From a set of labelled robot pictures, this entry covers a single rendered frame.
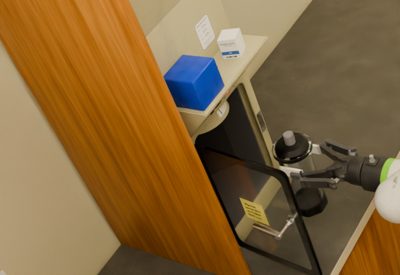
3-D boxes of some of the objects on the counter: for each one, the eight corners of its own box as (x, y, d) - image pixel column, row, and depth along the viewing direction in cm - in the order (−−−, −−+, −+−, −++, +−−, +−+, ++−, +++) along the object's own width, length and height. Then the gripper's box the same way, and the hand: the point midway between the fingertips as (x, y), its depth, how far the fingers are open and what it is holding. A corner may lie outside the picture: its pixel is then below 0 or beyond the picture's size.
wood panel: (121, 244, 239) (-135, -189, 157) (126, 237, 241) (-124, -195, 158) (247, 284, 210) (15, -222, 127) (252, 276, 211) (26, -229, 129)
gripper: (381, 133, 192) (303, 121, 206) (345, 191, 180) (266, 175, 194) (386, 153, 196) (310, 141, 210) (352, 212, 185) (274, 195, 198)
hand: (297, 159), depth 201 cm, fingers closed on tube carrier, 9 cm apart
